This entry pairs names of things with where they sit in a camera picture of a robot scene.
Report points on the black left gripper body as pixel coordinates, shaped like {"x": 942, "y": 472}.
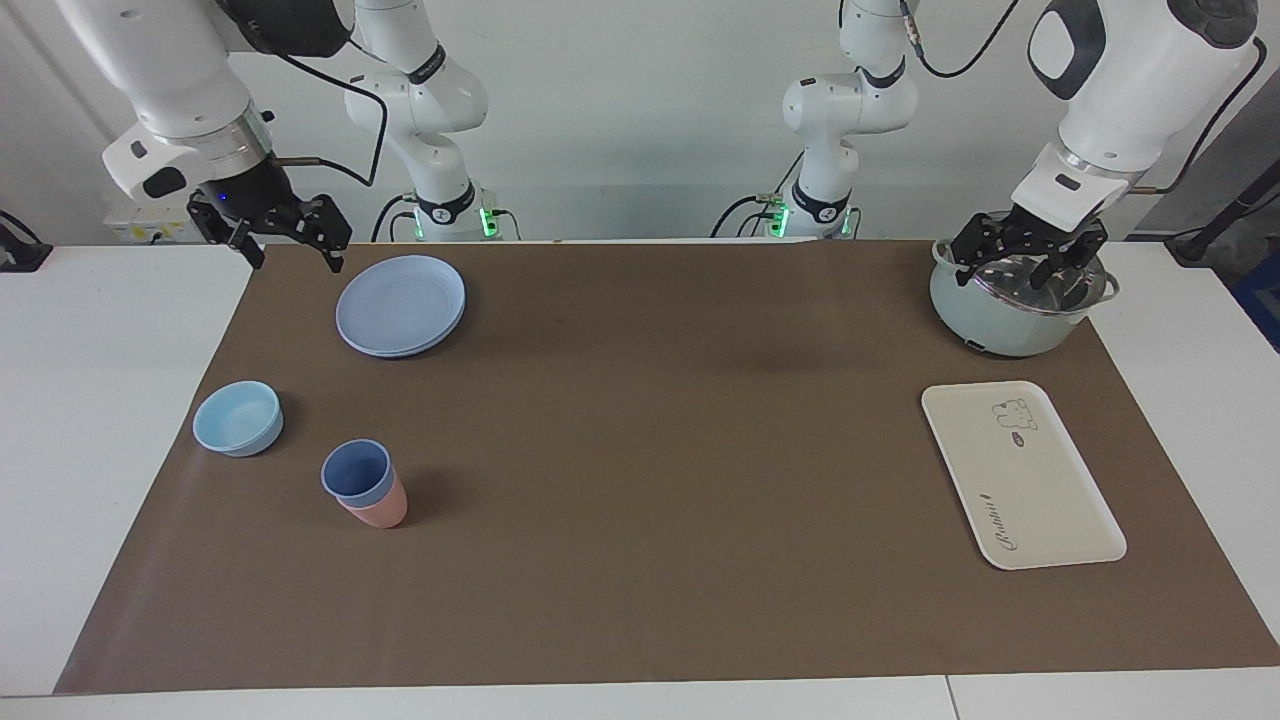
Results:
{"x": 1045, "y": 230}

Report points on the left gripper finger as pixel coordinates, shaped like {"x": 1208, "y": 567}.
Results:
{"x": 985, "y": 240}
{"x": 1075, "y": 250}

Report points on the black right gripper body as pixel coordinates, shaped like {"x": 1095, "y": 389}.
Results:
{"x": 250, "y": 195}

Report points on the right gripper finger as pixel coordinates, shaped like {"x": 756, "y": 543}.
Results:
{"x": 328, "y": 225}
{"x": 240, "y": 235}

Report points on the blue plastic cup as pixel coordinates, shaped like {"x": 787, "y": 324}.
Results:
{"x": 355, "y": 470}

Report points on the pink plastic cup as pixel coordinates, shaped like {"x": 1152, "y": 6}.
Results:
{"x": 385, "y": 512}

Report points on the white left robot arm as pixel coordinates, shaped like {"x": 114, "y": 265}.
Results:
{"x": 1130, "y": 90}

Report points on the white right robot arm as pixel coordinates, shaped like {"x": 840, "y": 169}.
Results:
{"x": 170, "y": 70}

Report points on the cream rabbit print tray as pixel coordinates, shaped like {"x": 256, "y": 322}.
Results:
{"x": 1020, "y": 480}

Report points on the pale green cooking pot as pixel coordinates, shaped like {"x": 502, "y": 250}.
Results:
{"x": 1000, "y": 330}

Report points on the white power strip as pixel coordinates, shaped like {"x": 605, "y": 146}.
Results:
{"x": 135, "y": 230}

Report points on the black stand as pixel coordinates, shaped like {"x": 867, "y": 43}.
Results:
{"x": 1210, "y": 230}

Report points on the light blue bowl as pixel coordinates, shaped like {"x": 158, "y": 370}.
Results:
{"x": 235, "y": 420}

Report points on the blue box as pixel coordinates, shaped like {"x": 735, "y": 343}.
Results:
{"x": 1262, "y": 300}

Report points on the black table clamp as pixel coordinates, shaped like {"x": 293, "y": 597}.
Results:
{"x": 20, "y": 255}

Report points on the brown table mat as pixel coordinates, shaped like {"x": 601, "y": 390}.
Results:
{"x": 640, "y": 500}

